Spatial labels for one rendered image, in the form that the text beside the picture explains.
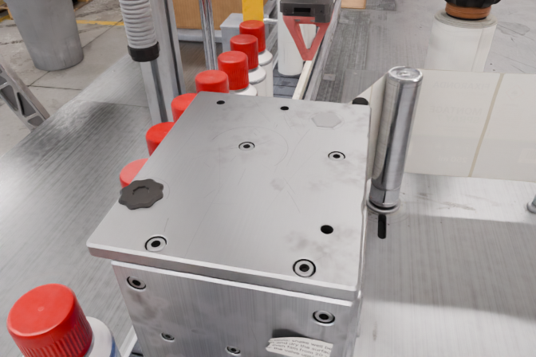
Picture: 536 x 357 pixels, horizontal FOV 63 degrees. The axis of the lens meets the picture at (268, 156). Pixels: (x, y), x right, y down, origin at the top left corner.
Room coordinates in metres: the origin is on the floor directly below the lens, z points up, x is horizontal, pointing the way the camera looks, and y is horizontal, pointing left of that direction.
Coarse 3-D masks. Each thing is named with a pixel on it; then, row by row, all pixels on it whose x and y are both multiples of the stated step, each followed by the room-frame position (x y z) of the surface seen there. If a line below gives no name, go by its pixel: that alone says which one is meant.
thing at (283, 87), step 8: (320, 48) 0.98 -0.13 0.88; (304, 64) 0.88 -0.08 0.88; (312, 72) 0.85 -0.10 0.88; (280, 80) 0.80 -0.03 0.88; (288, 80) 0.80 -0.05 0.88; (296, 80) 0.80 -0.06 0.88; (280, 88) 0.77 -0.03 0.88; (288, 88) 0.77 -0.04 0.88; (280, 96) 0.73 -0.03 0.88; (288, 96) 0.73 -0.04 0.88; (304, 96) 0.77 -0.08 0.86; (136, 344) 0.24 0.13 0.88; (136, 352) 0.23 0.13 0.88
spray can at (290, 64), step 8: (280, 16) 0.83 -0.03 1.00; (280, 24) 0.83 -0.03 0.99; (280, 32) 0.83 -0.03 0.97; (288, 32) 0.82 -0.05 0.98; (280, 40) 0.83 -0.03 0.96; (288, 40) 0.82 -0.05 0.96; (280, 48) 0.83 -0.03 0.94; (288, 48) 0.82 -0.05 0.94; (296, 48) 0.82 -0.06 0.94; (280, 56) 0.83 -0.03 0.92; (288, 56) 0.82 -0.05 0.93; (296, 56) 0.82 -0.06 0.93; (280, 64) 0.83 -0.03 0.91; (288, 64) 0.82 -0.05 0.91; (296, 64) 0.82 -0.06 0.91; (280, 72) 0.83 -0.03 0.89; (288, 72) 0.82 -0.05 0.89; (296, 72) 0.82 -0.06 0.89
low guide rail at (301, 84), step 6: (318, 48) 0.92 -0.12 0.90; (306, 66) 0.79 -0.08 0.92; (312, 66) 0.82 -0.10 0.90; (306, 72) 0.77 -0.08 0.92; (300, 78) 0.74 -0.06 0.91; (306, 78) 0.75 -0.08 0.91; (300, 84) 0.71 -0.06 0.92; (300, 90) 0.69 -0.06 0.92; (294, 96) 0.67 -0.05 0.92; (300, 96) 0.68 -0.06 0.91
